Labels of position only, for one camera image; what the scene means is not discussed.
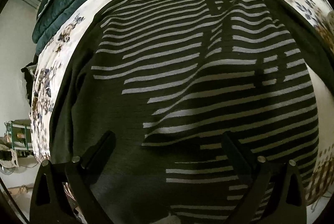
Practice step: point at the green metal shelf rack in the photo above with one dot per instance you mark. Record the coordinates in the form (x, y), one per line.
(19, 136)

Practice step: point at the floral cream bed blanket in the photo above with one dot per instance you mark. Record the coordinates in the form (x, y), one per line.
(54, 59)

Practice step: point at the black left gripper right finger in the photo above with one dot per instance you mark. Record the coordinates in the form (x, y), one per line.
(287, 202)

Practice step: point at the black grey striped shirt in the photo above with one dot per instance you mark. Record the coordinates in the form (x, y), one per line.
(169, 78)

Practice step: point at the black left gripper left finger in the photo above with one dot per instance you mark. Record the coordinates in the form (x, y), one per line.
(55, 183)

